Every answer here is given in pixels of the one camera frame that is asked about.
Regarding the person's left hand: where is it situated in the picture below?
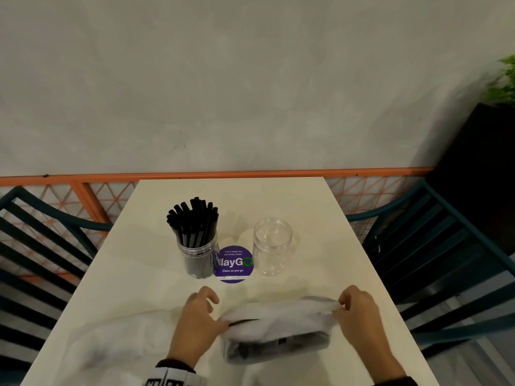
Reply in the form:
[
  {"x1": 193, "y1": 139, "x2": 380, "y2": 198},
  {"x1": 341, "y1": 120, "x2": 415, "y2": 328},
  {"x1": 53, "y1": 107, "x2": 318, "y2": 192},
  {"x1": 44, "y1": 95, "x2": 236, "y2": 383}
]
[{"x1": 166, "y1": 285, "x2": 231, "y2": 369}]

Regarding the person's right hand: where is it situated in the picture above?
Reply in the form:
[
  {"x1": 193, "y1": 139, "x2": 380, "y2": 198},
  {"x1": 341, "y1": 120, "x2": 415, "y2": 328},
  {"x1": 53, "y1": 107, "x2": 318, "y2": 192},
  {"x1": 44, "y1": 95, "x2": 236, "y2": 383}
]
[{"x1": 331, "y1": 285, "x2": 408, "y2": 386}]

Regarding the clear plastic jar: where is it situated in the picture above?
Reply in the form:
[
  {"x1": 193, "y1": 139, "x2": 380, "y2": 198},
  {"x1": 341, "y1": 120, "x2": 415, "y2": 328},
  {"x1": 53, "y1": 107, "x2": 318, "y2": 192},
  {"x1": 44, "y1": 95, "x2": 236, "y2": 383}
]
[
  {"x1": 176, "y1": 232, "x2": 220, "y2": 280},
  {"x1": 252, "y1": 217, "x2": 293, "y2": 277}
]

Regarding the clear plastic bag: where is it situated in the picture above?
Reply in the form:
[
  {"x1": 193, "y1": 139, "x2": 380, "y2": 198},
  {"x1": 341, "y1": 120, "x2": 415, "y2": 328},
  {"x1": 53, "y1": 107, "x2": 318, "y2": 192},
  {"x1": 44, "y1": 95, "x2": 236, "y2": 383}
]
[
  {"x1": 220, "y1": 296, "x2": 343, "y2": 365},
  {"x1": 60, "y1": 307, "x2": 192, "y2": 386}
]

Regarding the black straw bundle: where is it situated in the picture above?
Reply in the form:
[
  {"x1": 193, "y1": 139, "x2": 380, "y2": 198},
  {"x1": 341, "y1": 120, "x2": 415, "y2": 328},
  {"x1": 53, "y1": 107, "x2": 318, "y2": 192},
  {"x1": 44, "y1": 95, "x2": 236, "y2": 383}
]
[
  {"x1": 167, "y1": 196, "x2": 220, "y2": 278},
  {"x1": 225, "y1": 331, "x2": 332, "y2": 365}
]

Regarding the black white marker wristband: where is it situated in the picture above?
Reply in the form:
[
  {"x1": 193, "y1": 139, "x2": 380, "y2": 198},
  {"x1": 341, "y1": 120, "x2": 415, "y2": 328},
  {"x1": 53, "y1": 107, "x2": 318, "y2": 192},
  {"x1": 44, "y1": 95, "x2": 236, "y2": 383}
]
[
  {"x1": 146, "y1": 359, "x2": 203, "y2": 386},
  {"x1": 372, "y1": 375, "x2": 420, "y2": 386}
]

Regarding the round purple sticker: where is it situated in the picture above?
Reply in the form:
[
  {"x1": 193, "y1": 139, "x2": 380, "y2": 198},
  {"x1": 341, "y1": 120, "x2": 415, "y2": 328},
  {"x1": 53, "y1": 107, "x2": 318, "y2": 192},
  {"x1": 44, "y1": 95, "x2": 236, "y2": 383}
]
[{"x1": 213, "y1": 246, "x2": 255, "y2": 284}]

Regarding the dark green slatted chair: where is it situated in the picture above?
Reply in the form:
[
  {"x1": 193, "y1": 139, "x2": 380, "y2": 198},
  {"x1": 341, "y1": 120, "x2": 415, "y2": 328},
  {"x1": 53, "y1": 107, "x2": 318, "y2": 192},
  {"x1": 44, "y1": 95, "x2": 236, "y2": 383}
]
[
  {"x1": 0, "y1": 185, "x2": 113, "y2": 378},
  {"x1": 345, "y1": 180, "x2": 515, "y2": 358}
]

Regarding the orange mesh fence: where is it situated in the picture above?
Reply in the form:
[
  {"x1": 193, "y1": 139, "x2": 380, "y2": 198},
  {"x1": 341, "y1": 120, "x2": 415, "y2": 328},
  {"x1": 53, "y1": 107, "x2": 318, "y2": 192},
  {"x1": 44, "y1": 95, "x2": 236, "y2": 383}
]
[{"x1": 0, "y1": 167, "x2": 433, "y2": 286}]

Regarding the black planter box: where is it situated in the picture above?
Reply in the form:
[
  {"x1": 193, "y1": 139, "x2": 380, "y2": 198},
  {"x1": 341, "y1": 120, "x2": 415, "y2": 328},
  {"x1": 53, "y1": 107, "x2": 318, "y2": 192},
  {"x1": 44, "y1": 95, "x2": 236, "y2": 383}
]
[{"x1": 424, "y1": 102, "x2": 515, "y2": 256}]

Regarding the green leafy plant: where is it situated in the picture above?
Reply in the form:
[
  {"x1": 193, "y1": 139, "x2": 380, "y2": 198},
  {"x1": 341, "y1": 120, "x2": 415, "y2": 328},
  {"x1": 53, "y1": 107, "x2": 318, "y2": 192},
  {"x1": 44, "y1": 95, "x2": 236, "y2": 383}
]
[{"x1": 482, "y1": 55, "x2": 515, "y2": 105}]

